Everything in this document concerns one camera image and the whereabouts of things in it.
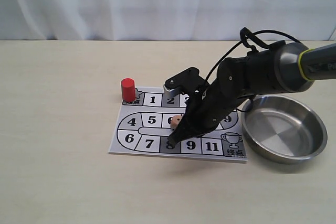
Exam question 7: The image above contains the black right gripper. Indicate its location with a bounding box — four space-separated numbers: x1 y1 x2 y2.
164 67 252 145

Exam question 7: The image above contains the small wooden die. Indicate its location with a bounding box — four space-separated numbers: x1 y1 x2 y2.
170 115 182 130

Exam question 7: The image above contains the red cylinder game piece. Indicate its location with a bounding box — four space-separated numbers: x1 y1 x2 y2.
120 78 136 102

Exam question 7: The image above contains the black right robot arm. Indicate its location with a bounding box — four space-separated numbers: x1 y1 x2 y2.
164 41 335 146

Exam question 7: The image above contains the printed number game board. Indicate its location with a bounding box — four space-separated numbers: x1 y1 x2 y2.
109 87 247 163

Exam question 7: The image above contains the stainless steel bowl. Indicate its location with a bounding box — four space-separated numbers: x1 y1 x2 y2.
240 95 328 164

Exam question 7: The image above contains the white curtain backdrop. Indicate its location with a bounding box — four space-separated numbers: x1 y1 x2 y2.
1 0 335 40

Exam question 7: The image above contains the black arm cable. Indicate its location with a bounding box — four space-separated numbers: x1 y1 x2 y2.
202 27 305 114

